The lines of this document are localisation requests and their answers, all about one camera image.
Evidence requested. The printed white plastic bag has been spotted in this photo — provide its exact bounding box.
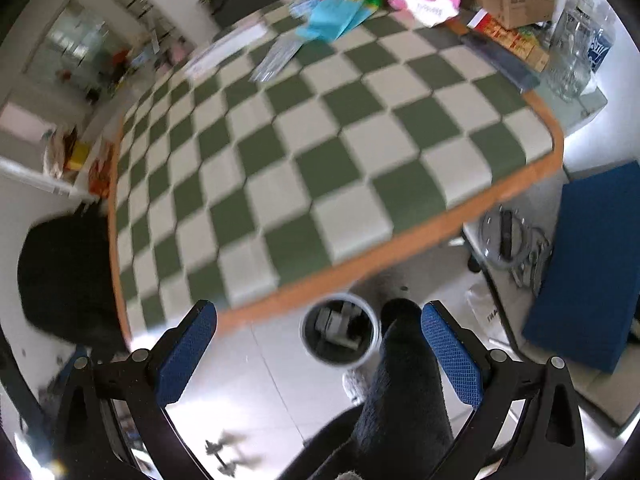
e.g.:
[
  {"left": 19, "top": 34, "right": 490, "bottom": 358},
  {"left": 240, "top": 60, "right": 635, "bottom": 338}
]
[{"left": 466, "top": 282, "right": 508, "bottom": 343}]

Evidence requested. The light blue paper packet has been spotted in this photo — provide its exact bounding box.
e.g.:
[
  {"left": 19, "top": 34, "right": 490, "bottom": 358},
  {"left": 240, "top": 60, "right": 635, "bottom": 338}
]
[{"left": 295, "top": 0, "right": 373, "bottom": 43}]

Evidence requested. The black chair with black coat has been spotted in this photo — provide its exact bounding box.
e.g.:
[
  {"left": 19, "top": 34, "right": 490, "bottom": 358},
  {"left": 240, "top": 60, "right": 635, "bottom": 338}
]
[{"left": 16, "top": 215, "right": 126, "bottom": 348}]

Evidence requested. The small dark dumbbell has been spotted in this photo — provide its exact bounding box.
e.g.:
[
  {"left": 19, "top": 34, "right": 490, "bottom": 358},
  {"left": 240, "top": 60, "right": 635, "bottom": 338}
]
[{"left": 205, "top": 431, "right": 263, "bottom": 476}]

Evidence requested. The orange red flat box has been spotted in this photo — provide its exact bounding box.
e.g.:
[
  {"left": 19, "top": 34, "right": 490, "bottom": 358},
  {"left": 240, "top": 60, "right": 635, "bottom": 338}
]
[{"left": 467, "top": 10, "right": 551, "bottom": 72}]

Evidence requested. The grey fuzzy right slipper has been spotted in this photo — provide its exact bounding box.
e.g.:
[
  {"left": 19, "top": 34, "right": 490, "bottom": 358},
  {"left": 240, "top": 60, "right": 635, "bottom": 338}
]
[{"left": 341, "top": 367, "right": 373, "bottom": 406}]

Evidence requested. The round grey trash bin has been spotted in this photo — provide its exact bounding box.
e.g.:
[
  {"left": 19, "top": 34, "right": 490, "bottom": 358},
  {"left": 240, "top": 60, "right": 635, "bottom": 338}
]
[{"left": 299, "top": 292, "right": 380, "bottom": 366}]

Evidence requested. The chrome metal fitting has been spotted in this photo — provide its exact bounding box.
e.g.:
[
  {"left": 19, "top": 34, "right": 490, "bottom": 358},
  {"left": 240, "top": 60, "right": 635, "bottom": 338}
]
[{"left": 479, "top": 207, "right": 553, "bottom": 293}]

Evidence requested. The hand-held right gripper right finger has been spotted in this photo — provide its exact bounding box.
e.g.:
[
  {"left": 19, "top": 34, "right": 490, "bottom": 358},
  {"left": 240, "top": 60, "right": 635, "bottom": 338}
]
[{"left": 421, "top": 300, "right": 587, "bottom": 480}]

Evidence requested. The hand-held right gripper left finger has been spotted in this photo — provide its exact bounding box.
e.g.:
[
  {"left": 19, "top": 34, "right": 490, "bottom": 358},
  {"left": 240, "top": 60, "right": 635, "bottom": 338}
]
[{"left": 52, "top": 299, "right": 218, "bottom": 480}]

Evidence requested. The silver blister pack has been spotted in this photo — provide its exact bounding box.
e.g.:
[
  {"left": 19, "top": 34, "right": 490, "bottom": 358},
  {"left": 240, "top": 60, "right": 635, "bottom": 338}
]
[{"left": 250, "top": 37, "right": 303, "bottom": 83}]

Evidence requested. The person's right leg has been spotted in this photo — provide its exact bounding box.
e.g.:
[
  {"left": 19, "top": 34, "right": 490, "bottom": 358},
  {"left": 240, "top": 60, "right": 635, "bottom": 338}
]
[{"left": 300, "top": 299, "right": 456, "bottom": 480}]

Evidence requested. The clear glass bottle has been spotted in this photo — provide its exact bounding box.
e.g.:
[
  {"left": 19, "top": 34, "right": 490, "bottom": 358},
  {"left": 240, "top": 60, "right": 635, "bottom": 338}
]
[{"left": 547, "top": 0, "right": 596, "bottom": 102}]

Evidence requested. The long white toothpaste box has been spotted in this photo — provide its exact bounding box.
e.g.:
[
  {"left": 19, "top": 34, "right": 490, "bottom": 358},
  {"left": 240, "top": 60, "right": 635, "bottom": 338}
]
[{"left": 185, "top": 22, "right": 268, "bottom": 78}]

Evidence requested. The green white checkered tablecloth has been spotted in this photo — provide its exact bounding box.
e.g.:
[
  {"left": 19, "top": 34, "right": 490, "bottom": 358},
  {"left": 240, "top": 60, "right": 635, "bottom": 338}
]
[{"left": 107, "top": 0, "right": 565, "bottom": 343}]

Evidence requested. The plastic bottle blue label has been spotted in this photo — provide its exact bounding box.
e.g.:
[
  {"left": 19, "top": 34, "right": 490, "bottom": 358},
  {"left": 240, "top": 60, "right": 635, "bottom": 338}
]
[{"left": 587, "top": 5, "right": 619, "bottom": 75}]

